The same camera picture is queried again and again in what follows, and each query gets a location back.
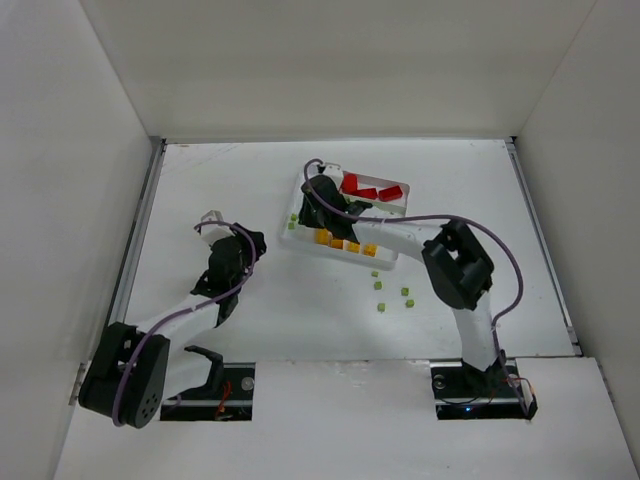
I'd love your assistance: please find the small yellow lego brick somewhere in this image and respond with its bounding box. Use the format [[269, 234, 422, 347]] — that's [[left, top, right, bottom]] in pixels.
[[345, 241, 360, 254]]

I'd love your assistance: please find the red yellow green lego cluster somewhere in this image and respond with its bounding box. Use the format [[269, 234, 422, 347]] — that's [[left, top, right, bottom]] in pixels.
[[341, 173, 359, 194]]

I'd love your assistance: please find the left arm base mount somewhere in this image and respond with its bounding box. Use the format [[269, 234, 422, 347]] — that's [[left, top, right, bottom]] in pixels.
[[159, 345, 256, 422]]

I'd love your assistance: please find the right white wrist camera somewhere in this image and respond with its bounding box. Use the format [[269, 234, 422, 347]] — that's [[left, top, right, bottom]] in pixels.
[[317, 162, 344, 186]]

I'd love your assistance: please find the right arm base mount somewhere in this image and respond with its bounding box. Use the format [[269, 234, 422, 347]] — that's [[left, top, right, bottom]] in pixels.
[[430, 360, 538, 420]]

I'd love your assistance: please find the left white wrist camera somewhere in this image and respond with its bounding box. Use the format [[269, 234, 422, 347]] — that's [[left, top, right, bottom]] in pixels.
[[195, 210, 232, 246]]

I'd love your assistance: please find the long red lego brick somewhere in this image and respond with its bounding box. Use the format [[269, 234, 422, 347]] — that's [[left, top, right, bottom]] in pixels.
[[378, 185, 404, 202]]

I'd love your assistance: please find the yellow rounded lego brick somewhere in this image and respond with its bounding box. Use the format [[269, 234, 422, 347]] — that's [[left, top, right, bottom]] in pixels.
[[362, 244, 377, 257]]

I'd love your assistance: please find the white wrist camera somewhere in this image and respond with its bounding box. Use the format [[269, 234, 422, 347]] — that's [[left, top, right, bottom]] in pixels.
[[195, 210, 232, 246], [317, 162, 344, 186]]

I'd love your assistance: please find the long yellow lego brick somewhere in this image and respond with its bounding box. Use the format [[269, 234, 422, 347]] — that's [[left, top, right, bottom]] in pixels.
[[315, 229, 332, 246]]

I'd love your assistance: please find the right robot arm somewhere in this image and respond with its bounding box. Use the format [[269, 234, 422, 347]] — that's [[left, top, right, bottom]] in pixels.
[[299, 174, 499, 372]]

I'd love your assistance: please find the white divided sorting tray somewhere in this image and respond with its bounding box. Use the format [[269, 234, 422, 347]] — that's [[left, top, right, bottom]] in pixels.
[[279, 164, 410, 270]]

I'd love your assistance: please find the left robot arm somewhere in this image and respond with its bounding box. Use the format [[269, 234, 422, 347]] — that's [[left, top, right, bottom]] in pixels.
[[78, 220, 267, 429]]

